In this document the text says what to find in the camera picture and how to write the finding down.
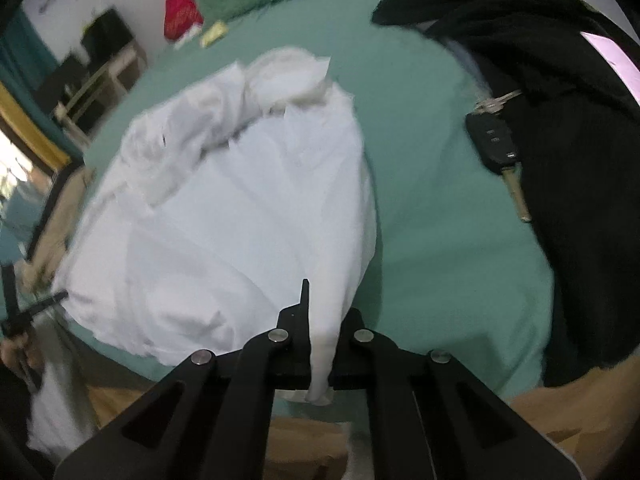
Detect cream wooden desk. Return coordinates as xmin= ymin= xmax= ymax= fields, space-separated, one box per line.
xmin=53 ymin=40 xmax=148 ymax=151

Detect black car key fob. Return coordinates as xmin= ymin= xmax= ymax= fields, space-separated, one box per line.
xmin=464 ymin=112 xmax=518 ymax=174

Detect white hooded zip jacket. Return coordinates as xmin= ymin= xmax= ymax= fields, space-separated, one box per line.
xmin=53 ymin=47 xmax=376 ymax=404

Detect lit smartphone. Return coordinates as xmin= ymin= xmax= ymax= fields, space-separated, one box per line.
xmin=580 ymin=32 xmax=640 ymax=104

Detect black computer monitor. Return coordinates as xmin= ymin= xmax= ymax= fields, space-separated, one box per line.
xmin=35 ymin=53 xmax=89 ymax=115

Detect teal curtain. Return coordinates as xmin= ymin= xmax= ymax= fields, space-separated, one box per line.
xmin=1 ymin=8 xmax=82 ymax=159

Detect black clothes pile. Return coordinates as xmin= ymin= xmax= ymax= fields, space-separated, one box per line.
xmin=372 ymin=0 xmax=639 ymax=387

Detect yellow plastic packet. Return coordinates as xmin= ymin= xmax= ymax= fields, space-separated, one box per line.
xmin=200 ymin=21 xmax=229 ymax=49

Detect beige folded trousers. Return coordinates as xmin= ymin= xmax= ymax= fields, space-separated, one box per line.
xmin=17 ymin=162 xmax=96 ymax=294

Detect yellow curtain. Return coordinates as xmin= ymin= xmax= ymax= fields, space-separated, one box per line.
xmin=1 ymin=84 xmax=70 ymax=174

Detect silver house keys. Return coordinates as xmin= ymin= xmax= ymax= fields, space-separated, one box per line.
xmin=473 ymin=90 xmax=521 ymax=115

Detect black speaker box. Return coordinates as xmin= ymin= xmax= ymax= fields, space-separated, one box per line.
xmin=80 ymin=8 xmax=134 ymax=70

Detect person's left hand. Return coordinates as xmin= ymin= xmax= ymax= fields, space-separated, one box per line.
xmin=1 ymin=330 xmax=44 ymax=380

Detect green bed sheet mattress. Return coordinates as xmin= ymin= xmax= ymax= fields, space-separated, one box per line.
xmin=86 ymin=0 xmax=552 ymax=399

